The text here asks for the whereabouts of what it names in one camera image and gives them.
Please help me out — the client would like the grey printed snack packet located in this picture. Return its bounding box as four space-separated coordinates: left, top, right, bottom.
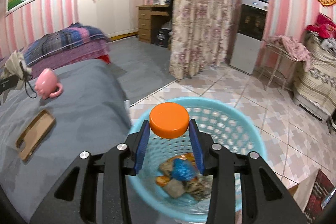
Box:
184 176 213 201

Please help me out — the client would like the brown paper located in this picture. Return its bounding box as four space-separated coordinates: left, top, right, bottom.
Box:
159 160 175 177

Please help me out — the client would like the cardboard box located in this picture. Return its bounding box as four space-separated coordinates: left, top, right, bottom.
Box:
287 170 321 205

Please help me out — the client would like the beige face mask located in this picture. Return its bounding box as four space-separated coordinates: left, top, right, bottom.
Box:
0 50 38 99

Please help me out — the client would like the blue plastic bag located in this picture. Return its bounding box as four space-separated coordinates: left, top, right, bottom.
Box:
172 159 196 180

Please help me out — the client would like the plaid blanket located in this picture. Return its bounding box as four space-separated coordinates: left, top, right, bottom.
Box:
22 22 108 67

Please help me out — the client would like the pink pig mug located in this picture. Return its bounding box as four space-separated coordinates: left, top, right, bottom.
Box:
35 68 64 100

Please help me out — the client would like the orange snack wrapper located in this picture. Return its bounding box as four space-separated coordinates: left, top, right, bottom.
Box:
168 153 196 167

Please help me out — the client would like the turquoise plastic basket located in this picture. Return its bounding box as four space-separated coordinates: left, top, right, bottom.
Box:
125 97 268 223

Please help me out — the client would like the water dispenser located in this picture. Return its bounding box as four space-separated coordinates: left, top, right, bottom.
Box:
229 0 269 75

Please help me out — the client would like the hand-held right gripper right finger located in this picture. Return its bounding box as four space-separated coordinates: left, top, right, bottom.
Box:
189 119 307 224

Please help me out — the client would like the purple bed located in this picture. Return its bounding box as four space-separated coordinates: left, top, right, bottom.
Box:
0 38 111 75

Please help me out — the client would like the orange plastic lid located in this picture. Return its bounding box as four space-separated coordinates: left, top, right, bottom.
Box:
149 102 190 139

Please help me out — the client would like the blue and floral curtain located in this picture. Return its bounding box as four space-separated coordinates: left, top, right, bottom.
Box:
168 0 243 80

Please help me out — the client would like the pile of red clothes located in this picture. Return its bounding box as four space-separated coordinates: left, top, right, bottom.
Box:
306 13 336 39

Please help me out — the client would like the pink cloth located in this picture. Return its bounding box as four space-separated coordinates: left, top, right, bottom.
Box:
270 35 311 69

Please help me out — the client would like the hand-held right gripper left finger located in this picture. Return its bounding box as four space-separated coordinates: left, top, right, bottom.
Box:
29 119 150 224

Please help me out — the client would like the red plaid bag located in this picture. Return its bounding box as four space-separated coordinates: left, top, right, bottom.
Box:
303 169 336 219

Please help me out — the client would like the metal wire stand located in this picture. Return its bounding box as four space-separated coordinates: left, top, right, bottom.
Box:
256 39 297 91

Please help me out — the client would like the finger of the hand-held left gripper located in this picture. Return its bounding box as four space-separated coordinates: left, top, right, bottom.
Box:
0 76 25 94

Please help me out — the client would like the tan phone case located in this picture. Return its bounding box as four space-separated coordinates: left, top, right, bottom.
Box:
16 109 56 162

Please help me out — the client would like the black box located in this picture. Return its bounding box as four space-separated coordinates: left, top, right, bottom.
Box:
154 27 170 47

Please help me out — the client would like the floral covered cabinet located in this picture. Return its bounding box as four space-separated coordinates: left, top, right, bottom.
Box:
293 30 336 122

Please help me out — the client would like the wooden desk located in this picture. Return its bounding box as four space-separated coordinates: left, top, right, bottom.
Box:
136 4 172 44

